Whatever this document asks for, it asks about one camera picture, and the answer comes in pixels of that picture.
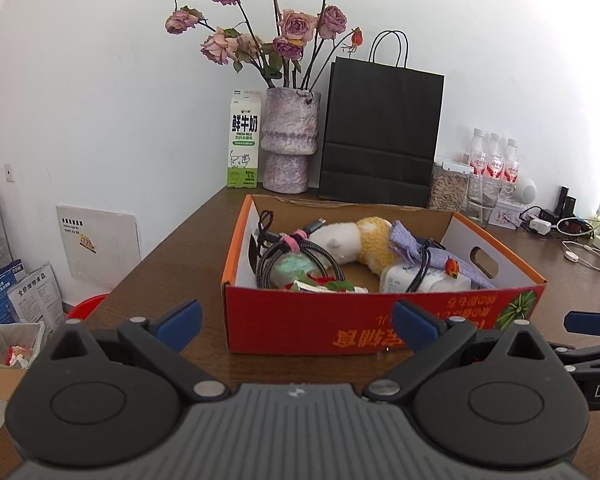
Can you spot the white and green milk carton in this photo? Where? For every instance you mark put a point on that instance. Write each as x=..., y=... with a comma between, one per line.
x=244, y=135

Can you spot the light green packet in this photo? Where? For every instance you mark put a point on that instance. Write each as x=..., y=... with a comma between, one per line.
x=295, y=265

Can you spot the purple mottled vase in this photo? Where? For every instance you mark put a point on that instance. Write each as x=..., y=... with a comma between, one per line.
x=290, y=135

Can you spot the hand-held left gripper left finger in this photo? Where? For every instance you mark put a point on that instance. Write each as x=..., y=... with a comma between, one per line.
x=182, y=320

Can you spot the white round speaker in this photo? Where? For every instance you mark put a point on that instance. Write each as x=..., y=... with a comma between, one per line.
x=526, y=191

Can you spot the dried pink roses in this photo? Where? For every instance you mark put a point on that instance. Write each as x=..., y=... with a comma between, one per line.
x=297, y=25

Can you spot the white charger plug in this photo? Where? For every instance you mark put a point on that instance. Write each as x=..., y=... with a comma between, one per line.
x=540, y=226

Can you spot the small orange dried rosebud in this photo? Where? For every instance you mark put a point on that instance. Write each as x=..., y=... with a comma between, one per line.
x=451, y=266

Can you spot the black paper bag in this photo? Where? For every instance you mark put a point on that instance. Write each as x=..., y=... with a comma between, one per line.
x=380, y=130

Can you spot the red plastic basin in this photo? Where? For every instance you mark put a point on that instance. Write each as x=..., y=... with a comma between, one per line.
x=87, y=305

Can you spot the sunglasses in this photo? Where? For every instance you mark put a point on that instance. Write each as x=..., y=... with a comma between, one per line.
x=576, y=227

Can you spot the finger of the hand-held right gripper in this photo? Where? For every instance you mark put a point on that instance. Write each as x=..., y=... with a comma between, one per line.
x=595, y=357
x=587, y=322

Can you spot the cardboard bin with plastic liner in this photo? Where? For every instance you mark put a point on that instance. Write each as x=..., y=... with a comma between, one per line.
x=0, y=380

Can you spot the red fabric rose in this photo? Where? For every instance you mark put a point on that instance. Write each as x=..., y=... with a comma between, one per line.
x=330, y=284

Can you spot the white wall socket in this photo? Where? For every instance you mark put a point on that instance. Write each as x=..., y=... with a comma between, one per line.
x=9, y=172

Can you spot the white printed tin box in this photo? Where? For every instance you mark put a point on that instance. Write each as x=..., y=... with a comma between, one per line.
x=507, y=216

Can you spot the clear jar of seeds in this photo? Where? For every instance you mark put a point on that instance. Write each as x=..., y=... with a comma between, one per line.
x=447, y=187

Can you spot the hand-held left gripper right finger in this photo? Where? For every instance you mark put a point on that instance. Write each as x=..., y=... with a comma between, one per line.
x=412, y=322

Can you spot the white and yellow plush toy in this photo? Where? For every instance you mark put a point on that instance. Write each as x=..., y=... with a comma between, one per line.
x=340, y=240

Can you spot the white wall panel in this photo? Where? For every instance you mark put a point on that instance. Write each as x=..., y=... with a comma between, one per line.
x=100, y=245

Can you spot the red label water bottle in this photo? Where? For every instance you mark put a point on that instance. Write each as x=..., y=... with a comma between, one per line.
x=511, y=165
x=475, y=155
x=495, y=160

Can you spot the red cardboard box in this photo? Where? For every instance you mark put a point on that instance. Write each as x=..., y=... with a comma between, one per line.
x=280, y=315

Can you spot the small black device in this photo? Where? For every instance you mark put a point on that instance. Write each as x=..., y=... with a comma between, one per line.
x=572, y=207
x=563, y=202

